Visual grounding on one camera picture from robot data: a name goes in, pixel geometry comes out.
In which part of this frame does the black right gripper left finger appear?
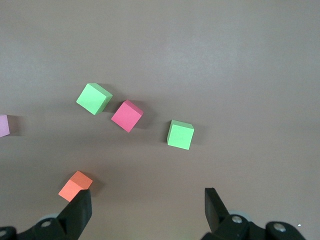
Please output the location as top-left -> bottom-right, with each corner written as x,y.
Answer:
17,189 -> 93,240

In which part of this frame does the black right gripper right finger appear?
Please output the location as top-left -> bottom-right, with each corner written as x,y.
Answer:
201,187 -> 267,240

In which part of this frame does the green foam cube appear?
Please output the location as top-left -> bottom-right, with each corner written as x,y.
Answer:
165,119 -> 195,151
75,82 -> 114,116

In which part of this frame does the crimson foam cube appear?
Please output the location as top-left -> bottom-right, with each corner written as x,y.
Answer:
110,99 -> 144,133

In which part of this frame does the orange foam cube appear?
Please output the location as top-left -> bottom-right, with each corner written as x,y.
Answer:
58,170 -> 94,202

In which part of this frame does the light pink foam cube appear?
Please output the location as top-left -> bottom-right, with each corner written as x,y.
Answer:
0,114 -> 11,138

